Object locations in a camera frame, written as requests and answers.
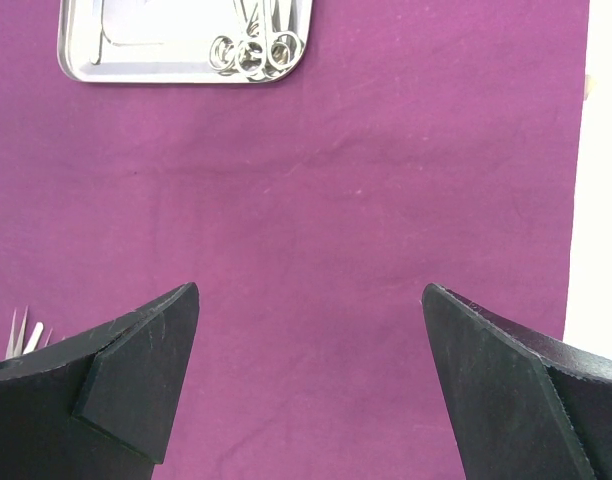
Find steel instrument tray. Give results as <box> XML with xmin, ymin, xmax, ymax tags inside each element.
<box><xmin>58</xmin><ymin>0</ymin><xmax>313</xmax><ymax>84</ymax></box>

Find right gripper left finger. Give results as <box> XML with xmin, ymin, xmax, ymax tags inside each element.
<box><xmin>0</xmin><ymin>282</ymin><xmax>200</xmax><ymax>480</ymax></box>

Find steel ring-handled scissors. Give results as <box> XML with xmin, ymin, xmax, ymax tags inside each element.
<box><xmin>209</xmin><ymin>1</ymin><xmax>266</xmax><ymax>79</ymax></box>

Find purple cloth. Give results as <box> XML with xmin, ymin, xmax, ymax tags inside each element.
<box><xmin>0</xmin><ymin>1</ymin><xmax>589</xmax><ymax>479</ymax></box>

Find wide steel tweezers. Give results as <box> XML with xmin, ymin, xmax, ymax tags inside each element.
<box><xmin>22</xmin><ymin>322</ymin><xmax>44</xmax><ymax>354</ymax></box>

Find thin pointed steel tweezers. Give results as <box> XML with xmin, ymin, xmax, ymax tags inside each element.
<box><xmin>5</xmin><ymin>308</ymin><xmax>28</xmax><ymax>360</ymax></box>

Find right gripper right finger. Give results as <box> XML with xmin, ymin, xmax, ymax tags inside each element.
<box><xmin>421</xmin><ymin>284</ymin><xmax>612</xmax><ymax>479</ymax></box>

